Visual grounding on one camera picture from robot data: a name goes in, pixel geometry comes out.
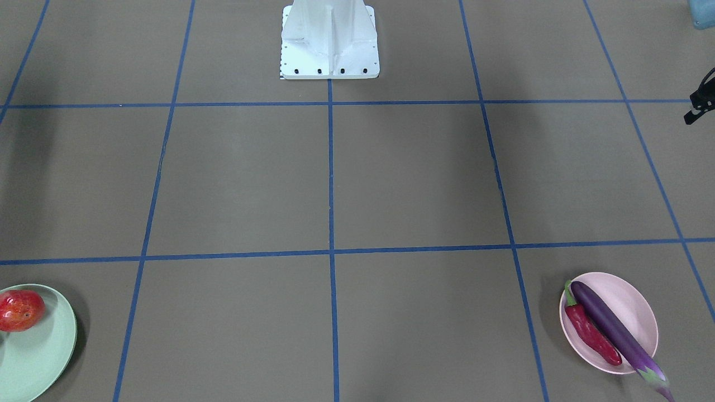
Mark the pink plate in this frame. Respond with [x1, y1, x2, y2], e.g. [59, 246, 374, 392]
[559, 272, 659, 376]

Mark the purple eggplant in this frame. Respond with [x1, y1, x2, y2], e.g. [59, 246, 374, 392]
[564, 281, 675, 401]

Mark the green plate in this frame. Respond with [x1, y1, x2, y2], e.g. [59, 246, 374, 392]
[1, 284, 78, 401]

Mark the red chili pepper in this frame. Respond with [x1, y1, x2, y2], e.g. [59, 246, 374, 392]
[564, 281, 623, 367]

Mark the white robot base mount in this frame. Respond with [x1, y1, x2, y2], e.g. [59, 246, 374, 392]
[279, 1, 380, 80]

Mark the red pomegranate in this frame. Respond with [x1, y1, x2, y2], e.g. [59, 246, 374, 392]
[1, 289, 46, 333]

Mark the brown table mat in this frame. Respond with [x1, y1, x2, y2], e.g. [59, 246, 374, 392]
[2, 1, 713, 401]

